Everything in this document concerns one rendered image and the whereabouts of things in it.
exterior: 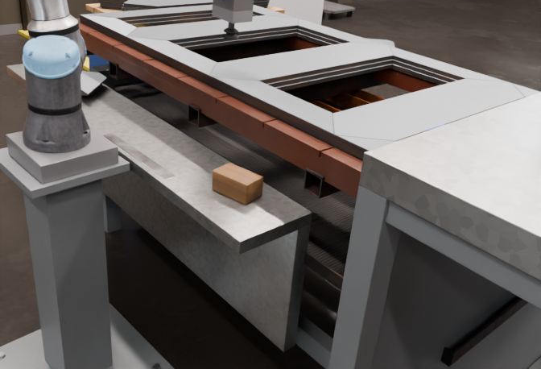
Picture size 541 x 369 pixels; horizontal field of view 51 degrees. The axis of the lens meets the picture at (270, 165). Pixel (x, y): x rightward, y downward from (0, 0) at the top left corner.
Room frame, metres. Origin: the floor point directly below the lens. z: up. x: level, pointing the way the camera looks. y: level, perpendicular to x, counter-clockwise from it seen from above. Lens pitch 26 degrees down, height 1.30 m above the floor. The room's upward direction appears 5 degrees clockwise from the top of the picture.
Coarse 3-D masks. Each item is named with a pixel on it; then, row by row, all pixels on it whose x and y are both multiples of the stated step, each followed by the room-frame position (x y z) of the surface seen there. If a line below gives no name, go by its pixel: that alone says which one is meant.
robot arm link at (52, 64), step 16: (32, 48) 1.18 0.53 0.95; (48, 48) 1.19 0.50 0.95; (64, 48) 1.21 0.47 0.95; (32, 64) 1.16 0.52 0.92; (48, 64) 1.16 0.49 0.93; (64, 64) 1.18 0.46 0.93; (80, 64) 1.25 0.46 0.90; (32, 80) 1.16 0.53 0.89; (48, 80) 1.16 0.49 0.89; (64, 80) 1.17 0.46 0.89; (80, 80) 1.22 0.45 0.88; (32, 96) 1.16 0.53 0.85; (48, 96) 1.16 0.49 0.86; (64, 96) 1.17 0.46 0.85; (80, 96) 1.22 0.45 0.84
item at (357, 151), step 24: (96, 24) 1.90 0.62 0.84; (144, 24) 2.05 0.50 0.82; (144, 48) 1.66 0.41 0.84; (192, 48) 1.79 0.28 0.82; (192, 72) 1.48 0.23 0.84; (312, 72) 1.55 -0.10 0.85; (336, 72) 1.61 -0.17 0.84; (360, 72) 1.67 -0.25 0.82; (408, 72) 1.73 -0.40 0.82; (432, 72) 1.69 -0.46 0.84; (240, 96) 1.33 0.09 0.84; (288, 120) 1.20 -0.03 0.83; (456, 120) 1.25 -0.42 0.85; (336, 144) 1.09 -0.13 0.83
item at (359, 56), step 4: (324, 48) 1.81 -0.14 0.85; (328, 48) 1.81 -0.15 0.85; (332, 48) 1.82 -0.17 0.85; (336, 48) 1.82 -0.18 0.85; (340, 48) 1.82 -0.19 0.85; (344, 48) 1.83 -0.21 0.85; (336, 52) 1.77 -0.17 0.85; (340, 52) 1.77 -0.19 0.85; (344, 52) 1.78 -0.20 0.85; (348, 52) 1.78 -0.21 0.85; (352, 52) 1.79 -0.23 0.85; (356, 52) 1.79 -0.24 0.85; (360, 52) 1.80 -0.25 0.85; (348, 56) 1.73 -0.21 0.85; (352, 56) 1.74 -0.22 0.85; (356, 56) 1.74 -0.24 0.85; (360, 56) 1.75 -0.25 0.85; (364, 56) 1.75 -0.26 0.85; (368, 56) 1.75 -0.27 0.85; (372, 56) 1.76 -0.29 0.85; (360, 60) 1.70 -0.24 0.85; (364, 60) 1.70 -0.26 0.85
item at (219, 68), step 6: (216, 66) 1.51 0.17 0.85; (222, 66) 1.51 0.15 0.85; (216, 72) 1.46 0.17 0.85; (222, 72) 1.46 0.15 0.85; (228, 72) 1.47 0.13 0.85; (234, 72) 1.47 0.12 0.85; (234, 78) 1.42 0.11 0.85; (240, 78) 1.42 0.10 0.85; (246, 78) 1.42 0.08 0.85; (252, 78) 1.43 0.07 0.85
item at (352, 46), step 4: (336, 44) 1.87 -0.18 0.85; (340, 44) 1.88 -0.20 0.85; (344, 44) 1.88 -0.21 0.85; (348, 44) 1.89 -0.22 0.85; (352, 44) 1.89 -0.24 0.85; (356, 44) 1.90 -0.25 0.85; (348, 48) 1.83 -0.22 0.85; (352, 48) 1.84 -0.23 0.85; (356, 48) 1.84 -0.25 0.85; (360, 48) 1.85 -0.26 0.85; (364, 48) 1.85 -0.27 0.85; (368, 48) 1.86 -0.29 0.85; (372, 48) 1.86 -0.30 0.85; (364, 52) 1.80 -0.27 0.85; (368, 52) 1.80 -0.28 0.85; (372, 52) 1.81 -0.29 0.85; (376, 52) 1.81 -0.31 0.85; (380, 52) 1.82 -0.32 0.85; (384, 52) 1.82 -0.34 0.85; (376, 56) 1.76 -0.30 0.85; (380, 56) 1.77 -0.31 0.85; (384, 56) 1.77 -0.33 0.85
